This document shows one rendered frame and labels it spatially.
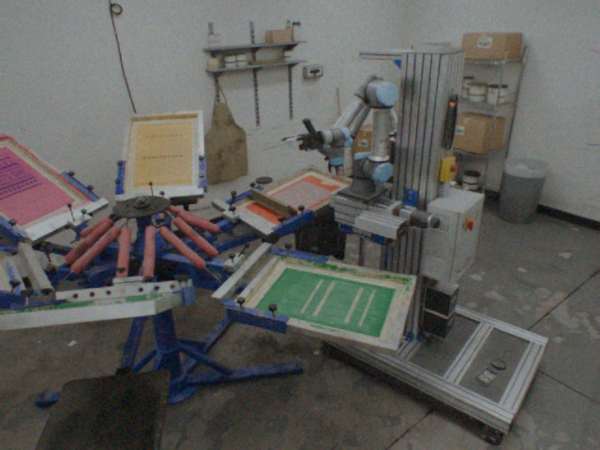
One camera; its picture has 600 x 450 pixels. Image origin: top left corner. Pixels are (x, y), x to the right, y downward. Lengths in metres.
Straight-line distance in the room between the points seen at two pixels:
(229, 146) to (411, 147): 2.76
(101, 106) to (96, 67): 0.34
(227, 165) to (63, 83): 1.78
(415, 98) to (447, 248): 0.86
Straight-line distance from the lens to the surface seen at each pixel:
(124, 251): 2.34
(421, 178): 2.64
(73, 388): 2.00
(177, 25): 4.68
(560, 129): 5.71
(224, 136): 4.94
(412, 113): 2.58
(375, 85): 2.41
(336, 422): 2.93
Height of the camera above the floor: 2.23
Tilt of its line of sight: 25 degrees down
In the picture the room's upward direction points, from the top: 2 degrees counter-clockwise
